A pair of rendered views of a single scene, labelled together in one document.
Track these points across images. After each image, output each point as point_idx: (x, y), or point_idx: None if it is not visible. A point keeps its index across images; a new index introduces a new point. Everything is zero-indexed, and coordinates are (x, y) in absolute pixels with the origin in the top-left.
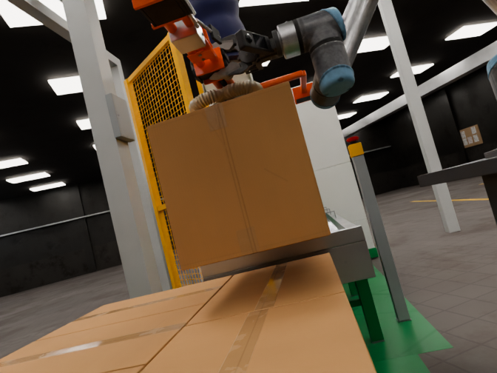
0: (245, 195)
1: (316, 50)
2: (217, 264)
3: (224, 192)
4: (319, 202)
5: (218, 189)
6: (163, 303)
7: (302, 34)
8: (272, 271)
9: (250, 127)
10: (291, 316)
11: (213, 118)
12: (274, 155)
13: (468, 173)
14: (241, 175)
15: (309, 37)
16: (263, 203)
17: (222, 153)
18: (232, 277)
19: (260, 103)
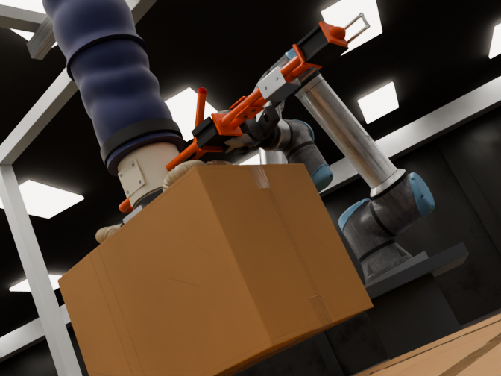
0: (306, 260)
1: (306, 148)
2: None
3: (288, 254)
4: (357, 274)
5: (282, 251)
6: None
7: (293, 131)
8: None
9: (289, 195)
10: (432, 345)
11: (258, 177)
12: (314, 225)
13: (378, 291)
14: (297, 239)
15: (297, 136)
16: (321, 271)
17: (274, 213)
18: None
19: (291, 174)
